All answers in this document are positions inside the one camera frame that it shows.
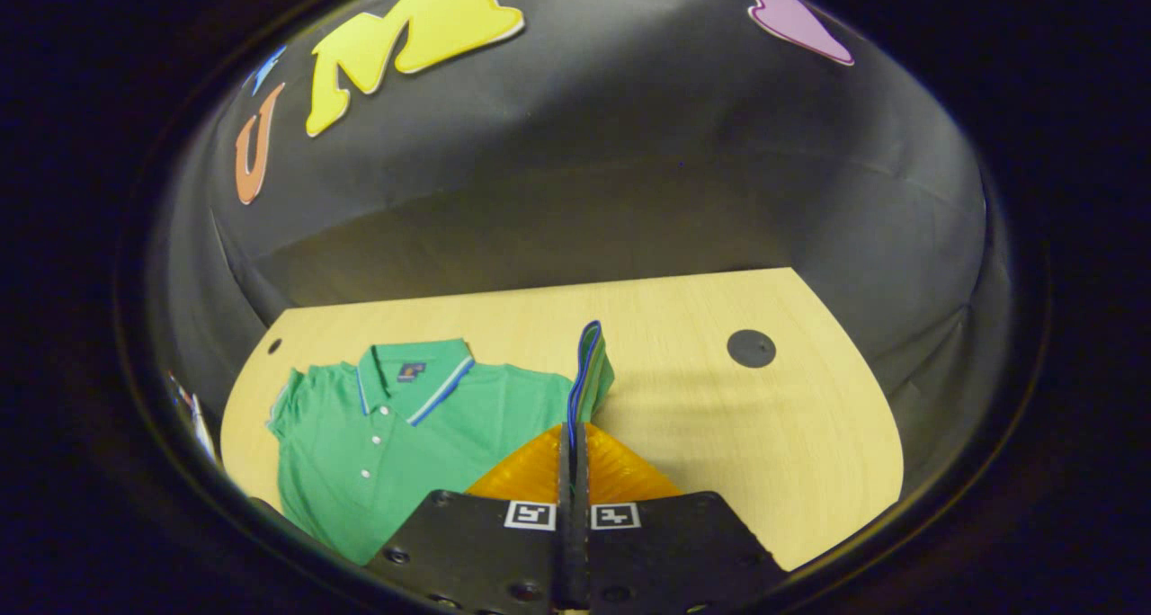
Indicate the white and red panel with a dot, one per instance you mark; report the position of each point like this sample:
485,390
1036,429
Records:
200,426

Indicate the green T-shirt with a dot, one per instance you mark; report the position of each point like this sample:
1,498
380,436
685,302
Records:
405,453

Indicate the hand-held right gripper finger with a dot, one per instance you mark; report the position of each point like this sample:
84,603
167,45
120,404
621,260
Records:
582,489
566,489

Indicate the black backdrop cloth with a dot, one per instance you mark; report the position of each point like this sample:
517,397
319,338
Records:
629,147

